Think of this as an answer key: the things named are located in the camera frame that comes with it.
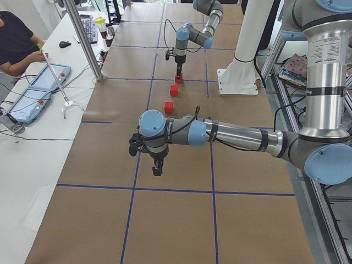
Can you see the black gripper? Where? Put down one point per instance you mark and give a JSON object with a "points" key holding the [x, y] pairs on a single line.
{"points": [[157, 155], [180, 59]]}

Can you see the red block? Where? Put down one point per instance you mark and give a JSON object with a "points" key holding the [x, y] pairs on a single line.
{"points": [[178, 78], [173, 91], [168, 107]]}

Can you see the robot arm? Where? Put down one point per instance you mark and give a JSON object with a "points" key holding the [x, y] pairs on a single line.
{"points": [[214, 10], [320, 149]]}

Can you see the yellow lid cup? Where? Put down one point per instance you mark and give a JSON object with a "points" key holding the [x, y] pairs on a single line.
{"points": [[101, 25]]}

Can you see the black keyboard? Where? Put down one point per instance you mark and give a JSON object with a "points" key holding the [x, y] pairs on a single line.
{"points": [[90, 28]]}

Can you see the long grabber stick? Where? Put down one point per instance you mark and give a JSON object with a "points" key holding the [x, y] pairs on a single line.
{"points": [[69, 104]]}

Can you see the stack of magazines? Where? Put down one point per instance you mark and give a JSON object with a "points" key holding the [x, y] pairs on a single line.
{"points": [[294, 71]]}

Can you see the black computer mouse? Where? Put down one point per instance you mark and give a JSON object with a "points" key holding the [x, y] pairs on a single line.
{"points": [[64, 44]]}

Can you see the upper teach pendant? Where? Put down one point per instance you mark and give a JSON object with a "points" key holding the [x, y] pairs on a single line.
{"points": [[45, 81]]}

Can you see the teach pendant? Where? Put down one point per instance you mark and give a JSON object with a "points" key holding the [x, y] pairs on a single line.
{"points": [[45, 81], [29, 105]]}

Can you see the lower teach pendant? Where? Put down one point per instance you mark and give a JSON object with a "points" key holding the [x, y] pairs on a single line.
{"points": [[29, 105]]}

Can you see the person in black shirt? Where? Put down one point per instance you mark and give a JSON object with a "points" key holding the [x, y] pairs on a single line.
{"points": [[18, 45]]}

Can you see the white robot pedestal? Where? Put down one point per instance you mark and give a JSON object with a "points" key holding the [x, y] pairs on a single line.
{"points": [[239, 78]]}

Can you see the aluminium frame post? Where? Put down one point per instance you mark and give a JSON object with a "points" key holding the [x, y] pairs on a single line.
{"points": [[83, 38]]}

